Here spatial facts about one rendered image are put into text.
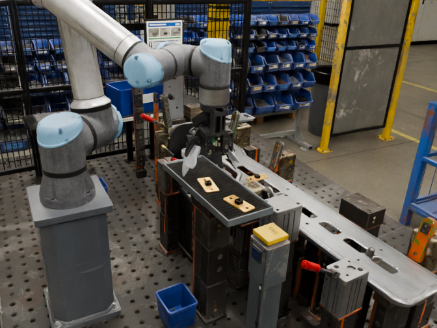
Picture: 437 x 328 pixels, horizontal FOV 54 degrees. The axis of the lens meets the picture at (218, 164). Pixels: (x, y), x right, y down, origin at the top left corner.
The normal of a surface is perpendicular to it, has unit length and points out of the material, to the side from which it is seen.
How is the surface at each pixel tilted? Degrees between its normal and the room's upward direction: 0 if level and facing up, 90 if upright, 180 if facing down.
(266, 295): 90
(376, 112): 94
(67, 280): 90
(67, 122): 8
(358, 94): 90
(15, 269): 0
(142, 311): 0
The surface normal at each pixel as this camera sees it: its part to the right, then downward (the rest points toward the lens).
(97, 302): 0.46, 0.39
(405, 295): 0.04, -0.91
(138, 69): -0.42, 0.37
